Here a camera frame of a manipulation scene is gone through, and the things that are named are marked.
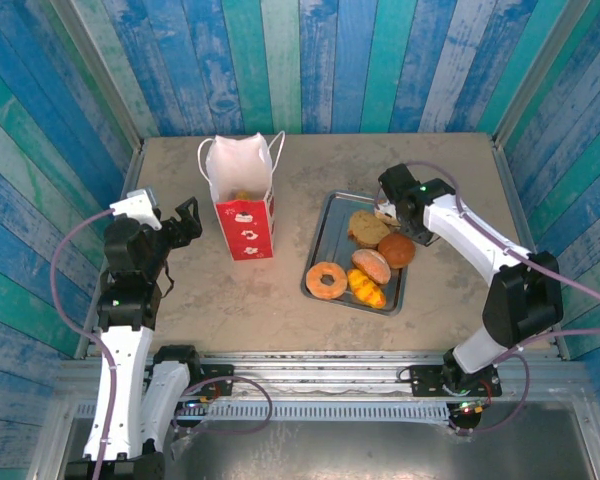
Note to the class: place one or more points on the yellow striped fake bread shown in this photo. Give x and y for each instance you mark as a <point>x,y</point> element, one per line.
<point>366,290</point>

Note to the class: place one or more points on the large orange sugared fake bread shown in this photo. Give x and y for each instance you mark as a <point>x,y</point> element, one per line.
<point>371,266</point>

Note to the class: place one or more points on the aluminium corner profile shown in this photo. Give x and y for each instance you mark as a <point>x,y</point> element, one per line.
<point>97,65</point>
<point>540,70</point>

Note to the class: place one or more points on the aluminium rail frame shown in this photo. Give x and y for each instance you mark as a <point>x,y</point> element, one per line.
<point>320,372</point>

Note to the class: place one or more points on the tan fake bread slice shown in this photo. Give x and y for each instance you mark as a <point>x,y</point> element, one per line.
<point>367,229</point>

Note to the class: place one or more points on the toasted rectangular fake bread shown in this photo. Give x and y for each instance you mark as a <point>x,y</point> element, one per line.
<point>389,218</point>

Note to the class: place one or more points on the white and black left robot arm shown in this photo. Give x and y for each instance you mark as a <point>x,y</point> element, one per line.
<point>122,390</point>

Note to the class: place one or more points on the metal baking tray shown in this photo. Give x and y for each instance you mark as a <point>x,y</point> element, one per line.
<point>330,235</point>

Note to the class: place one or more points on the red and white paper bag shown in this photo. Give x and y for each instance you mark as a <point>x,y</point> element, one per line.
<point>245,230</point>

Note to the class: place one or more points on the fake donut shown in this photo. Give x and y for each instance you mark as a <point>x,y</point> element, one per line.
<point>316,281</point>

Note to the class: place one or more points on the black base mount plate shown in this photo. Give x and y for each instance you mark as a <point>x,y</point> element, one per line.
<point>427,381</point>
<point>217,375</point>

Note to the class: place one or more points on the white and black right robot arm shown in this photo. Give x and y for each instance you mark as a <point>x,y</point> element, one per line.
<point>470,235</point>

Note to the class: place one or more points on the brown round fake bun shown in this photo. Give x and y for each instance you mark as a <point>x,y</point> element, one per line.
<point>397,251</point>

